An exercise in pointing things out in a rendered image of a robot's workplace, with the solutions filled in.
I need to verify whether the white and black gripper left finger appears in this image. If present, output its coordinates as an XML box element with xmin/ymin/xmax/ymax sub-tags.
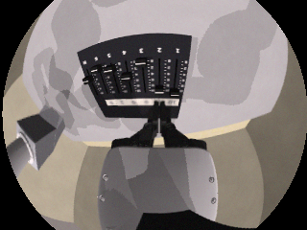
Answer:
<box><xmin>111</xmin><ymin>101</ymin><xmax>159</xmax><ymax>149</ymax></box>

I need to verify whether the black lighting desk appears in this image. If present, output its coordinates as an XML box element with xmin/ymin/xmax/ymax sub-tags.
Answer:
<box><xmin>77</xmin><ymin>34</ymin><xmax>192</xmax><ymax>119</ymax></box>

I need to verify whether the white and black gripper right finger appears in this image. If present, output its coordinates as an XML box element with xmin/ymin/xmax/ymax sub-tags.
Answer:
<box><xmin>159</xmin><ymin>101</ymin><xmax>207</xmax><ymax>150</ymax></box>

